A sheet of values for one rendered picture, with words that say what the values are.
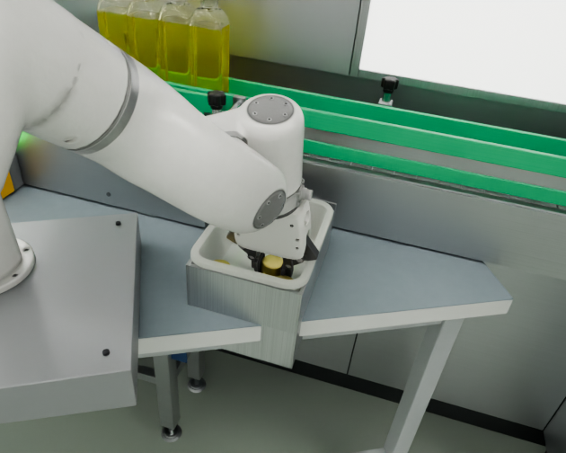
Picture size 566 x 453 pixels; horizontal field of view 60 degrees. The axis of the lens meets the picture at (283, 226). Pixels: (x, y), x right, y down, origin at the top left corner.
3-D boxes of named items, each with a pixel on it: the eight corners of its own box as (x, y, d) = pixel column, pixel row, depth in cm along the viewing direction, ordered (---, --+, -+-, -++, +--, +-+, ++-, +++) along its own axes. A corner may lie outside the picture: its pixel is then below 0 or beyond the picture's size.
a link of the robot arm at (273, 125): (205, 176, 45) (147, 127, 50) (216, 246, 53) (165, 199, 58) (320, 107, 52) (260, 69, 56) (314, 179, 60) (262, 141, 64)
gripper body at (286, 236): (318, 177, 63) (313, 233, 71) (242, 162, 65) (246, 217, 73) (303, 220, 58) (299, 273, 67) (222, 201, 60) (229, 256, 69)
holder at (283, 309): (334, 229, 92) (340, 194, 88) (296, 334, 71) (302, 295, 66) (248, 209, 95) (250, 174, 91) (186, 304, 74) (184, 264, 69)
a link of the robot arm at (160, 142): (29, 116, 39) (190, 187, 57) (115, 205, 33) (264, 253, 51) (87, 24, 38) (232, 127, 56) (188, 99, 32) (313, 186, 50)
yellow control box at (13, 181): (25, 186, 96) (16, 152, 91) (-3, 206, 90) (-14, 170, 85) (-5, 179, 97) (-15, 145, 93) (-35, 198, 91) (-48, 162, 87)
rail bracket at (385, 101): (389, 137, 97) (404, 70, 90) (385, 152, 92) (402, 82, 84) (369, 134, 98) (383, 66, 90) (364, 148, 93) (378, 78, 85)
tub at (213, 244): (330, 244, 88) (337, 203, 83) (297, 333, 70) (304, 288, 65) (238, 222, 91) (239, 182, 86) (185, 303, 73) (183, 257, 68)
